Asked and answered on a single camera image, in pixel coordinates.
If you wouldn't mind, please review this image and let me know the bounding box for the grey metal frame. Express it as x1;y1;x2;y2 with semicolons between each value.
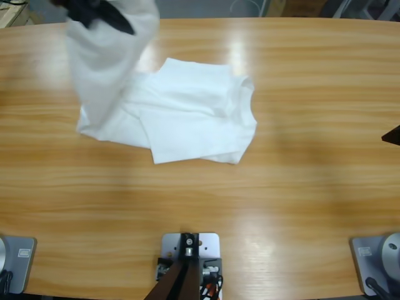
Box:
324;0;400;23

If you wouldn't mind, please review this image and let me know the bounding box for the black base cable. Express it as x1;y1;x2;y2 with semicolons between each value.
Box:
365;276;393;300
0;270;15;294

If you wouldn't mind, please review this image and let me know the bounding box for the silver arm base disc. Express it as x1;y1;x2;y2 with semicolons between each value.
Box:
377;232;400;279
0;236;9;273

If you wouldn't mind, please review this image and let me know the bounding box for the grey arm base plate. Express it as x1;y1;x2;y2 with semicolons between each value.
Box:
0;236;38;294
349;236;400;296

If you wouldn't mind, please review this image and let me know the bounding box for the brown cardboard box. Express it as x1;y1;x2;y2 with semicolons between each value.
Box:
268;0;329;18

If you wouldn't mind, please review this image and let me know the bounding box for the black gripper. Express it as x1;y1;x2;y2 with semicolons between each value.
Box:
51;0;137;36

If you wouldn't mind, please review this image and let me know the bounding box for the pale cardboard box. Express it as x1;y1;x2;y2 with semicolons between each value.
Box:
0;0;42;28

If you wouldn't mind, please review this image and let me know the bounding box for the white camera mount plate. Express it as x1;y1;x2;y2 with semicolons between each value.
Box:
161;232;221;260

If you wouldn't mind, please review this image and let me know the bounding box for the white t-shirt with black print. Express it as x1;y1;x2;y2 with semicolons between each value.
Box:
67;0;259;166

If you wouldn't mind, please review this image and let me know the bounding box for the black post clamp bracket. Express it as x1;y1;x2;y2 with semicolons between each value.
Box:
156;256;223;282

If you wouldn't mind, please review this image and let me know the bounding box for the dark camera post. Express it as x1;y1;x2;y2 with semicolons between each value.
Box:
146;232;201;300

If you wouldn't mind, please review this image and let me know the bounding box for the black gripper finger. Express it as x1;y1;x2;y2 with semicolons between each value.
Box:
381;124;400;146

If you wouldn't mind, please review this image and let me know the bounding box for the orange cable bundle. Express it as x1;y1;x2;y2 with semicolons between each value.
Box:
199;274;224;300

